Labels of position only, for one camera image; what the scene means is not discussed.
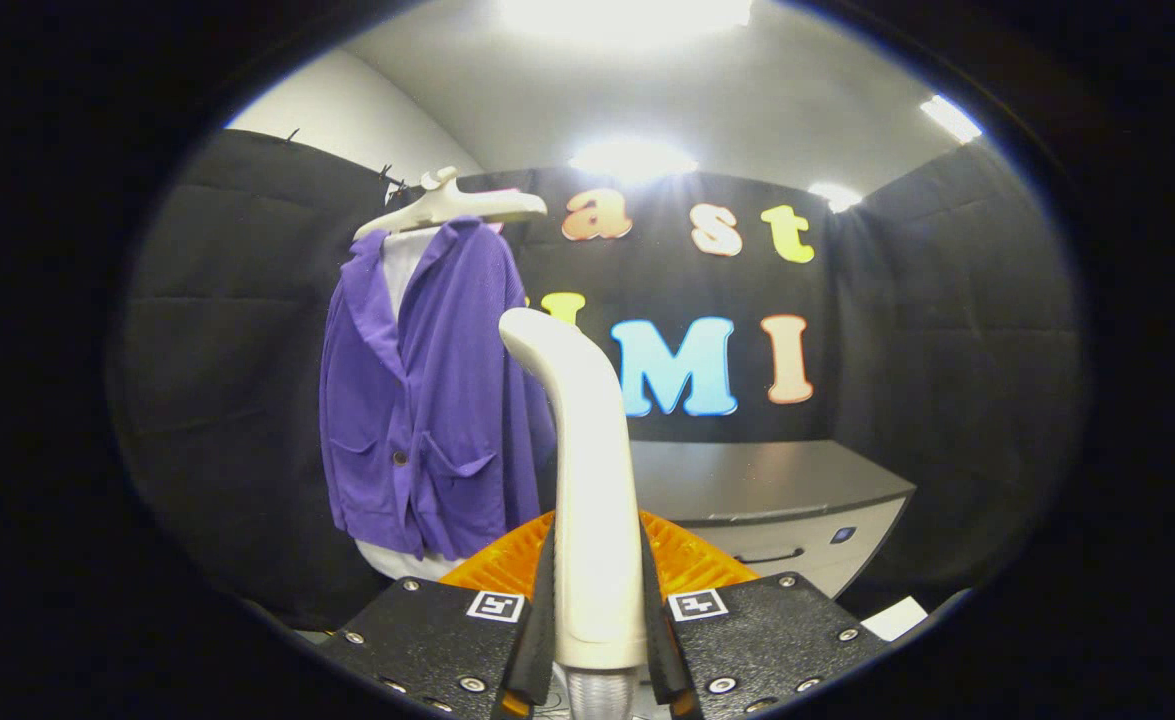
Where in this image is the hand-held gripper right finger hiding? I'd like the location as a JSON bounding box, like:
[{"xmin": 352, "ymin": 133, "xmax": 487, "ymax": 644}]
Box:
[{"xmin": 640, "ymin": 510, "xmax": 890, "ymax": 719}]

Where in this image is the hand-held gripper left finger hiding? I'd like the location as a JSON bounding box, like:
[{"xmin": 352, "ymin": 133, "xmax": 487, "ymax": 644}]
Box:
[{"xmin": 317, "ymin": 510, "xmax": 558, "ymax": 719}]

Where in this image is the white garment steamer head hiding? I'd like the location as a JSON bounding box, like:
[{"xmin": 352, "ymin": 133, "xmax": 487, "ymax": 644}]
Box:
[{"xmin": 499, "ymin": 307, "xmax": 648, "ymax": 671}]

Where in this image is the purple corduroy jacket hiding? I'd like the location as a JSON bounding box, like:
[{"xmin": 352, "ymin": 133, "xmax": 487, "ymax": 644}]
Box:
[{"xmin": 319, "ymin": 215, "xmax": 558, "ymax": 561}]

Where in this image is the white undershirt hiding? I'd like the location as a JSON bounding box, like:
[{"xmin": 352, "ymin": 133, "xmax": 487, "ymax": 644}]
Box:
[{"xmin": 355, "ymin": 228, "xmax": 468, "ymax": 583}]

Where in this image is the white clothes hanger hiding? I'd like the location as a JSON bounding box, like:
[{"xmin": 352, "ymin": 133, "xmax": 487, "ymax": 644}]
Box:
[{"xmin": 352, "ymin": 166, "xmax": 548, "ymax": 243}]

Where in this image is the white paper sheet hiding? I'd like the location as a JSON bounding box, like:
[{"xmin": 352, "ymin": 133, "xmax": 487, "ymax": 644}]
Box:
[{"xmin": 862, "ymin": 596, "xmax": 930, "ymax": 642}]

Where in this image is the grey cabinet with dark top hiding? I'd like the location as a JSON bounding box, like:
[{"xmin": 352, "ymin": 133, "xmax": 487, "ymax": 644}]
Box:
[{"xmin": 630, "ymin": 440, "xmax": 916, "ymax": 599}]

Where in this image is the small ceiling light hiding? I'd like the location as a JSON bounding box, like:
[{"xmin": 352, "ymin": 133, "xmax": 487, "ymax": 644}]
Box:
[{"xmin": 809, "ymin": 182, "xmax": 864, "ymax": 214}]

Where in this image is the ceiling light above backdrop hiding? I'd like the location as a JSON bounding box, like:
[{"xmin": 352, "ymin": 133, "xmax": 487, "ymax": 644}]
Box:
[{"xmin": 569, "ymin": 140, "xmax": 698, "ymax": 184}]

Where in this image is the rectangular ceiling light panel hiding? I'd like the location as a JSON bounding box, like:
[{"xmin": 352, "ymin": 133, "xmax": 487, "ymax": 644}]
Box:
[{"xmin": 922, "ymin": 95, "xmax": 984, "ymax": 145}]

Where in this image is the large ceiling light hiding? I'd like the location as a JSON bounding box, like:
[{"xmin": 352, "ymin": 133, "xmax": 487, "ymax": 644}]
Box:
[{"xmin": 497, "ymin": 0, "xmax": 753, "ymax": 47}]

